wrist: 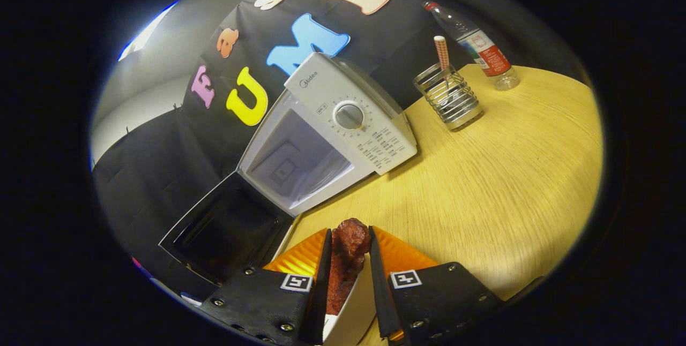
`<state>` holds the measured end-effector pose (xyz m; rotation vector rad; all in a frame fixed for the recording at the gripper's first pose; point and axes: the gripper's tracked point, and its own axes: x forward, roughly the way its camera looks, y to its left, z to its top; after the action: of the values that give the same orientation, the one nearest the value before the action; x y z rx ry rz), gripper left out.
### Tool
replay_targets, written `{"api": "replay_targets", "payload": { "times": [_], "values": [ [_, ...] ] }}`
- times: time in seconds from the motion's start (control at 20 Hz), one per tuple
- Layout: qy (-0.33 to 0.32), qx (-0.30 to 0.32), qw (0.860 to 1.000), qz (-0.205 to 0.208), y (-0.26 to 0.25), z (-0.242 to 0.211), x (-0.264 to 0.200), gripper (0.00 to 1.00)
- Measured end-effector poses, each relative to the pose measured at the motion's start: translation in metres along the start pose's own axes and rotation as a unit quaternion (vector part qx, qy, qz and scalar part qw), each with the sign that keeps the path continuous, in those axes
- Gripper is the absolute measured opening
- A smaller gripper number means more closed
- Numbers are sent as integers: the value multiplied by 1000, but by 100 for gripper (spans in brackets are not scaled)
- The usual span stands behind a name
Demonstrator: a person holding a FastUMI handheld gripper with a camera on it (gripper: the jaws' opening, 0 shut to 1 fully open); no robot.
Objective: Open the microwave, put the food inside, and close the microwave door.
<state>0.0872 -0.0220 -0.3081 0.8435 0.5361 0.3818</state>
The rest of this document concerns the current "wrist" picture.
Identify red checked straw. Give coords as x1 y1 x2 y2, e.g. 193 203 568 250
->
433 35 452 81

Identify red meat piece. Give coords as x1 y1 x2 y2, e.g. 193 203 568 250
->
326 218 371 316

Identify clear plastic water bottle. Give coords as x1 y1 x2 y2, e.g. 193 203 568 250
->
422 0 520 91

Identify small white rectangular plate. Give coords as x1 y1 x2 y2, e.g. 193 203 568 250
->
322 260 378 346

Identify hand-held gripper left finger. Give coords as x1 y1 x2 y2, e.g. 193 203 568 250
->
201 228 333 346

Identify white toaster oven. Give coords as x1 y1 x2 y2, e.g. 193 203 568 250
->
159 52 418 288

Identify metal wire utensil holder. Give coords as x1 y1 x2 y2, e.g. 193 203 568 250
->
413 62 483 131

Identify ceiling light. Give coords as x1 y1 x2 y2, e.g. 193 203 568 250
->
118 1 180 62

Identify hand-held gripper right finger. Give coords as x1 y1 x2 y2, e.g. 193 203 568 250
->
369 225 504 344

